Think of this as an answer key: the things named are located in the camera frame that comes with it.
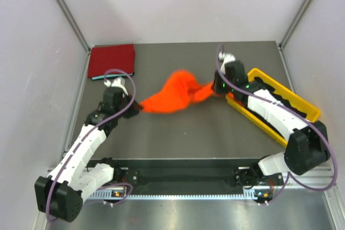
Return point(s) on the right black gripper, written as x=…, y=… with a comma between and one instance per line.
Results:
x=215, y=87

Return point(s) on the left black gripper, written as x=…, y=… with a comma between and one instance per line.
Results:
x=136, y=108

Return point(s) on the orange t shirt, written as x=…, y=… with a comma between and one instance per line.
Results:
x=179, y=92

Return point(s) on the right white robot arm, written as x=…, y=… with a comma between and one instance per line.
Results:
x=306, y=148

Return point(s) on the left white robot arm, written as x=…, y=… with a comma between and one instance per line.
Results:
x=62, y=193

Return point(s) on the yellow plastic bin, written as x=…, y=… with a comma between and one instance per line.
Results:
x=304, y=107

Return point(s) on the folded teal t shirt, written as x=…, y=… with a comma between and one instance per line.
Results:
x=108, y=76

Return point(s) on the folded red t shirt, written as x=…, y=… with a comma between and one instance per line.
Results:
x=103, y=58

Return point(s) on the black t shirt in bin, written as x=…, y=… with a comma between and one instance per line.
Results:
x=277, y=111

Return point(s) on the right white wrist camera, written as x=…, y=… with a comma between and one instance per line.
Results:
x=224, y=59

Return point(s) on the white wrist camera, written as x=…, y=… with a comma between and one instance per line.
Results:
x=117, y=82
x=224, y=59

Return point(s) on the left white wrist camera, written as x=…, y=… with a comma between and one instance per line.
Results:
x=117, y=82

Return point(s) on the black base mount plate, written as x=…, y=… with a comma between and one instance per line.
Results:
x=187, y=176

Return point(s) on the right aluminium frame post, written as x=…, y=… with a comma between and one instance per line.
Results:
x=294, y=24

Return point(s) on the aluminium frame post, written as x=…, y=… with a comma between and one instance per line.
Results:
x=294, y=24
x=73, y=24

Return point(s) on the left aluminium frame post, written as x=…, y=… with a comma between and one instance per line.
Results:
x=73, y=24

